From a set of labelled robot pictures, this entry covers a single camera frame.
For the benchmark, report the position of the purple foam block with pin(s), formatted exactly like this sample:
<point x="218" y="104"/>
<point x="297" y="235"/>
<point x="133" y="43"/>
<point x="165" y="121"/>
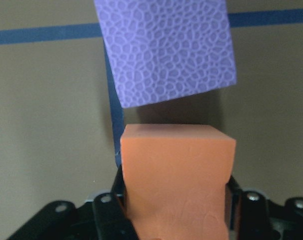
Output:
<point x="161" y="50"/>

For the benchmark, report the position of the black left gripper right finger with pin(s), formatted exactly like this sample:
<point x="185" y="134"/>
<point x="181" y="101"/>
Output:
<point x="246" y="213"/>

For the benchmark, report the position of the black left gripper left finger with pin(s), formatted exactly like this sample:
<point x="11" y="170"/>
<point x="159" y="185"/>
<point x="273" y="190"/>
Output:
<point x="109" y="213"/>

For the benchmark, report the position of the orange foam block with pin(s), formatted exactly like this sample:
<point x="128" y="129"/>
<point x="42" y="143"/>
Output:
<point x="175" y="177"/>

